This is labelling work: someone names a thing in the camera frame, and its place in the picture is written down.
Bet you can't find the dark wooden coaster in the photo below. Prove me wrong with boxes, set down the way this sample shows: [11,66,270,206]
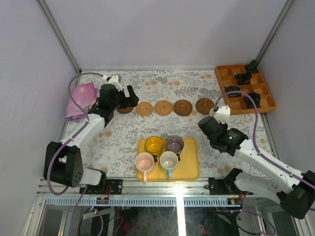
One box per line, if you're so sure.
[117,107,134,114]

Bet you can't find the woven rattan coaster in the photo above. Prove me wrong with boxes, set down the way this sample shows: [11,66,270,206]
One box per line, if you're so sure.
[154,100,173,116]
[136,102,154,117]

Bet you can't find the brown wooden coaster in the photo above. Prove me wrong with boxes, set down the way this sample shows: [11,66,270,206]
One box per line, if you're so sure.
[195,98,214,115]
[174,99,192,116]

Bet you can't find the yellow glass cup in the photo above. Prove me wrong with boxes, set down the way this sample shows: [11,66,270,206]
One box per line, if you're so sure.
[145,136,164,155]

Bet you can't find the purple mug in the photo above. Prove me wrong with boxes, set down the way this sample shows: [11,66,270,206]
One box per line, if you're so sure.
[165,135,185,154]

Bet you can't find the blue handled white mug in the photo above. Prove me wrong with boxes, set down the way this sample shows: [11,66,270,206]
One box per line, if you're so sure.
[159,151,179,179]

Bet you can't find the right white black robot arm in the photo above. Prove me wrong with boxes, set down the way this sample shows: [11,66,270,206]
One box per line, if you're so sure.
[198,116,315,219]

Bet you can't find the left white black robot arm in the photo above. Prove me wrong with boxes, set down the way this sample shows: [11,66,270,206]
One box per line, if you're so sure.
[43,84,139,194]

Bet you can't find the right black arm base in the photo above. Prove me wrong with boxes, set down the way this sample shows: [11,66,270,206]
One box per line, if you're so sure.
[208,168,243,195]

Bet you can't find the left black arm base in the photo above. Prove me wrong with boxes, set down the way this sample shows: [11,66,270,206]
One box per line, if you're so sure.
[83,169,123,196]

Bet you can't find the pink purple folded cloth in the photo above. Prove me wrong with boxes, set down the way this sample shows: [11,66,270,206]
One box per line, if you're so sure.
[65,82,97,122]

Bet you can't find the yellow plastic tray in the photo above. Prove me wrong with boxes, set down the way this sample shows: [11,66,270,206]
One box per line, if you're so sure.
[136,138,200,182]

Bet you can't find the black wrapped item bottom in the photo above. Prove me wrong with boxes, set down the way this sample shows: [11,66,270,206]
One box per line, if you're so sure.
[243,92,261,109]

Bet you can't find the black green wrapped item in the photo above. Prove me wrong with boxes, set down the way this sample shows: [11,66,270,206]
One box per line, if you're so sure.
[225,85,241,98]

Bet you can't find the pink mug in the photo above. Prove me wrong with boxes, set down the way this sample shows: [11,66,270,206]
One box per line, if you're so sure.
[135,152,155,182]

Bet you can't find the orange compartment tray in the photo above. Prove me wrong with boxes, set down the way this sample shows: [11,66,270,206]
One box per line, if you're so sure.
[215,64,277,115]

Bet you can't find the black wrapped item top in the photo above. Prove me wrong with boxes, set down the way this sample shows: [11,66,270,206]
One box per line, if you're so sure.
[244,59,258,74]

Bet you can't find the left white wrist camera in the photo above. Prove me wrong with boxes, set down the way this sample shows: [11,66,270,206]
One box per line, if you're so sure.
[102,74,123,91]

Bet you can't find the aluminium front rail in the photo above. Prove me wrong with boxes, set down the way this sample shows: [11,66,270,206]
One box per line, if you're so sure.
[36,176,302,197]

